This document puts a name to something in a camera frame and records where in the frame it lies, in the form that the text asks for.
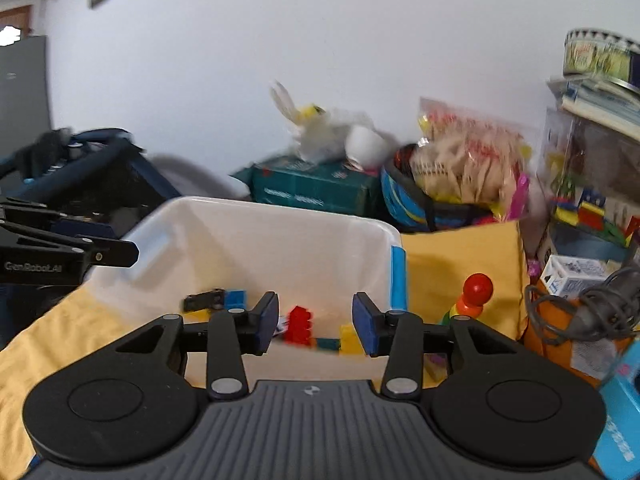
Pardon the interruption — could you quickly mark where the green wipes pack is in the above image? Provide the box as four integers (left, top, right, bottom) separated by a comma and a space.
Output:
231, 155, 383, 219

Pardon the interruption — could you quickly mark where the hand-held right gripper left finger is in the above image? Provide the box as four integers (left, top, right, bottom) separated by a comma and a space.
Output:
115, 291, 280, 401

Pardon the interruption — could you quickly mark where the orange box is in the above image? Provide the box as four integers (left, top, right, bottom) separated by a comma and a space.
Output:
522, 285, 640, 387

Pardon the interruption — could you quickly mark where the black toy car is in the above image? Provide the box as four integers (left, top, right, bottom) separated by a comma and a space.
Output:
182, 287, 226, 314

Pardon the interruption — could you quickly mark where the light blue box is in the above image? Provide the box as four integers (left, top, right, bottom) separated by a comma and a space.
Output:
590, 340, 640, 480

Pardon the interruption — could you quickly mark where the white plastic bin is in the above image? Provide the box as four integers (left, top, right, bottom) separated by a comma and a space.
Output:
85, 196, 409, 358

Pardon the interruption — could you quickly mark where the colourful wooden block set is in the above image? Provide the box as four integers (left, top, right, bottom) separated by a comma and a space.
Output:
550, 170, 640, 261

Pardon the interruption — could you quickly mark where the grey cable bundle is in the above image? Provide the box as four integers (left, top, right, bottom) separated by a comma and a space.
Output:
525, 265, 640, 347

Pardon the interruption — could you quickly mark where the rainbow ring stacking toy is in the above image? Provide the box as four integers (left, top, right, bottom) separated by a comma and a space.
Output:
440, 273, 495, 327

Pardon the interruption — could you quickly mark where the stack of books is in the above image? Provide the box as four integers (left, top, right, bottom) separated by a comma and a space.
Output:
547, 77, 640, 132

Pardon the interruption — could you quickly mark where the small white carton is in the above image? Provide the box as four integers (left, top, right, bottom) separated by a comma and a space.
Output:
540, 255, 622, 297

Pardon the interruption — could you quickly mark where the dark blue stroller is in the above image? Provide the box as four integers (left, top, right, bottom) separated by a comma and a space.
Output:
0, 127, 182, 226

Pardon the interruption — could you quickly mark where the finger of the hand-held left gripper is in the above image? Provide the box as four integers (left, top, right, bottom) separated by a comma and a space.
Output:
75, 237, 140, 269
0, 200, 68, 223

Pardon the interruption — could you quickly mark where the blue striped helmet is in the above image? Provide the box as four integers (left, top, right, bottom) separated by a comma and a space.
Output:
381, 144, 501, 233

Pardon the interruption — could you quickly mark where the clear snack bag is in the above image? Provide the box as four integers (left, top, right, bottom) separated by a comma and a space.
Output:
412, 97, 532, 223

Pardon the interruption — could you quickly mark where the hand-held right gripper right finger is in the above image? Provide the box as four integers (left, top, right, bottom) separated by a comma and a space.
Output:
352, 291, 521, 400

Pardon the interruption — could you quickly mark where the round cookie tin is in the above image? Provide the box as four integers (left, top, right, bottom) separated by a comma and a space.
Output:
562, 28, 640, 93

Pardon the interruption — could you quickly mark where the grey door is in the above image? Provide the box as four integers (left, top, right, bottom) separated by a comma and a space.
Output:
0, 35, 54, 135

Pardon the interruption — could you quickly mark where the clear plastic storage box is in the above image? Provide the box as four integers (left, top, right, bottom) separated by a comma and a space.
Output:
539, 107, 640, 261

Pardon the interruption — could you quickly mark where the yellow hollow brick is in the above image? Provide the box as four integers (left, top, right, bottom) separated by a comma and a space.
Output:
340, 324, 362, 356

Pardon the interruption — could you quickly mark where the red long brick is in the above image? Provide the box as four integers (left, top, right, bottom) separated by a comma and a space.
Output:
285, 305, 315, 347

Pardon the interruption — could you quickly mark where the yellow cloth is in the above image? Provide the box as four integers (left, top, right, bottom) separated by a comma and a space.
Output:
0, 220, 531, 480

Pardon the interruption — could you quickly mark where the white plastic bag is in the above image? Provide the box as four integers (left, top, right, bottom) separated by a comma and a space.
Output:
270, 80, 382, 165

